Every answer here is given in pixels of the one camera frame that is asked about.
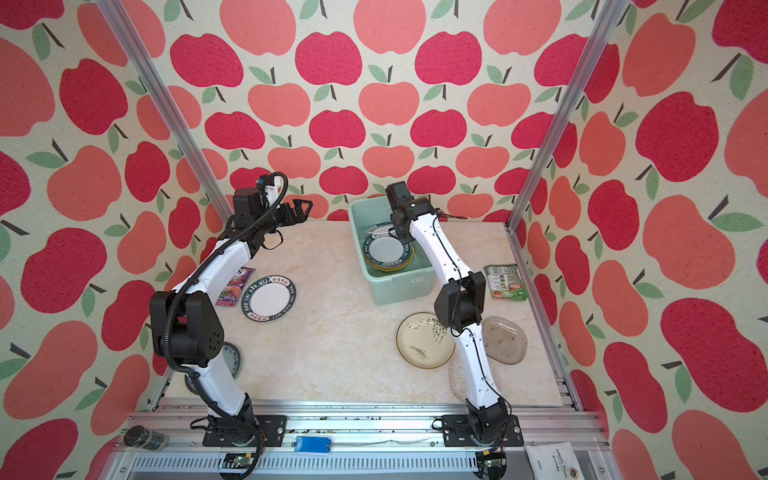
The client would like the left aluminium frame post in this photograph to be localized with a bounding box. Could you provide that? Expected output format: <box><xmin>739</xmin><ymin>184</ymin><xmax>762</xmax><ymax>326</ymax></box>
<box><xmin>96</xmin><ymin>0</ymin><xmax>233</xmax><ymax>221</ymax></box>

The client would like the clear textured glass plate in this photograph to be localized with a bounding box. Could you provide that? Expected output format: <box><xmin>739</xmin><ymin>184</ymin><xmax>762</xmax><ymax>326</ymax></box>
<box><xmin>449</xmin><ymin>353</ymin><xmax>501</xmax><ymax>402</ymax></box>

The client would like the aluminium front rail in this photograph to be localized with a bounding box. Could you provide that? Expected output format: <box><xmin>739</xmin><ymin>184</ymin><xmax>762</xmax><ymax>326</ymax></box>
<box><xmin>97</xmin><ymin>400</ymin><xmax>622</xmax><ymax>479</ymax></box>

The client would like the green snack packet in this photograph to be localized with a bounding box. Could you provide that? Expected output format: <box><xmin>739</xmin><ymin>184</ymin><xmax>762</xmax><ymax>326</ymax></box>
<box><xmin>484</xmin><ymin>264</ymin><xmax>528</xmax><ymax>302</ymax></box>

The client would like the cream plate with bamboo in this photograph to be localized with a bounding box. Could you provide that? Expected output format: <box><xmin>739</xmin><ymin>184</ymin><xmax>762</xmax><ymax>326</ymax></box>
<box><xmin>396</xmin><ymin>312</ymin><xmax>455</xmax><ymax>370</ymax></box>

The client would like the green circuit board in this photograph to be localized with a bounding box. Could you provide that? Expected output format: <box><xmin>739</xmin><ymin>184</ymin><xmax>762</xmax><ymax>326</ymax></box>
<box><xmin>221</xmin><ymin>453</ymin><xmax>254</xmax><ymax>470</ymax></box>

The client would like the small teal patterned plate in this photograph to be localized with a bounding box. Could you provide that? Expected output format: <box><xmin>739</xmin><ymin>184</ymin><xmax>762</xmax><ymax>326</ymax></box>
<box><xmin>189</xmin><ymin>342</ymin><xmax>242</xmax><ymax>398</ymax></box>

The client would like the right aluminium frame post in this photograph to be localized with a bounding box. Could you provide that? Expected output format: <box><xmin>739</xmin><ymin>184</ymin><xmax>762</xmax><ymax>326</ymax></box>
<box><xmin>505</xmin><ymin>0</ymin><xmax>630</xmax><ymax>238</ymax></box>

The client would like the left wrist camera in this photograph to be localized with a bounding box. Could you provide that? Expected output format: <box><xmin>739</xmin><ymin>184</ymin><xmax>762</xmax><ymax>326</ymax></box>
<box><xmin>258</xmin><ymin>172</ymin><xmax>288</xmax><ymax>210</ymax></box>

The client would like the mint green plastic bin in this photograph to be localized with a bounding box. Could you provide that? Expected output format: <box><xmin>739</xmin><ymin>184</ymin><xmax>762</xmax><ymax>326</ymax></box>
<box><xmin>348</xmin><ymin>196</ymin><xmax>436</xmax><ymax>306</ymax></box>

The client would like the purple Fox's candy bag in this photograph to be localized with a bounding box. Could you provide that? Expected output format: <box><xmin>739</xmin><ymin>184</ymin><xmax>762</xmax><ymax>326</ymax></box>
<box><xmin>216</xmin><ymin>267</ymin><xmax>255</xmax><ymax>307</ymax></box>

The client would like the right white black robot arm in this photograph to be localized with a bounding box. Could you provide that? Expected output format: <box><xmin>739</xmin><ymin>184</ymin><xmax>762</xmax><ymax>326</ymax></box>
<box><xmin>385</xmin><ymin>181</ymin><xmax>510</xmax><ymax>446</ymax></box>

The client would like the smoky brown glass plate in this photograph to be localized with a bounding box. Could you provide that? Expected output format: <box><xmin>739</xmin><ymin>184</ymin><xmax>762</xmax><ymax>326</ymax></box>
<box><xmin>482</xmin><ymin>316</ymin><xmax>528</xmax><ymax>365</ymax></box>

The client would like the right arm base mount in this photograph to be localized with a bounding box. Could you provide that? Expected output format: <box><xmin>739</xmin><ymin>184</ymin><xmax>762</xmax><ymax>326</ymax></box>
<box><xmin>431</xmin><ymin>415</ymin><xmax>524</xmax><ymax>448</ymax></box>

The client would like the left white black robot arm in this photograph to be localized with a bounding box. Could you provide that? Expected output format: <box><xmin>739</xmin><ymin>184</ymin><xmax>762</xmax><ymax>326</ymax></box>
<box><xmin>149</xmin><ymin>185</ymin><xmax>313</xmax><ymax>425</ymax></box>

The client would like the aluminium frame post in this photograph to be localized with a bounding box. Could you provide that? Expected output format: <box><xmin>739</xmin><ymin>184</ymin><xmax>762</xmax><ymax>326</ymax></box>
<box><xmin>96</xmin><ymin>0</ymin><xmax>233</xmax><ymax>221</ymax></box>
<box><xmin>505</xmin><ymin>0</ymin><xmax>630</xmax><ymax>238</ymax></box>

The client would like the large green rimmed white plate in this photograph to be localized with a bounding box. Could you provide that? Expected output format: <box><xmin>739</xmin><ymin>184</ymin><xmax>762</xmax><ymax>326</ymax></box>
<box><xmin>362</xmin><ymin>222</ymin><xmax>413</xmax><ymax>271</ymax></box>

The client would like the blue rectangular box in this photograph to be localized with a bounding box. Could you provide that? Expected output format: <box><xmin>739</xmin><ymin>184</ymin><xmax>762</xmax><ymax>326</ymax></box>
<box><xmin>294</xmin><ymin>435</ymin><xmax>332</xmax><ymax>455</ymax></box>

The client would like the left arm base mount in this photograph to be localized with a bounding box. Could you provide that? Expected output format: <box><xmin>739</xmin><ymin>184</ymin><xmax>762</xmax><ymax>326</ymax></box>
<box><xmin>202</xmin><ymin>415</ymin><xmax>287</xmax><ymax>449</ymax></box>

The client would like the white paper sheet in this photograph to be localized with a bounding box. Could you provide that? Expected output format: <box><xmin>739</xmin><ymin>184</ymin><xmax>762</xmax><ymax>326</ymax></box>
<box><xmin>525</xmin><ymin>442</ymin><xmax>585</xmax><ymax>480</ymax></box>

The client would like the yellow dotted scalloped plate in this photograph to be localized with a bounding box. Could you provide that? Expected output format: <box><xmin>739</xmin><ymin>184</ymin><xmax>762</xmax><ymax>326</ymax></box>
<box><xmin>362</xmin><ymin>236</ymin><xmax>413</xmax><ymax>271</ymax></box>

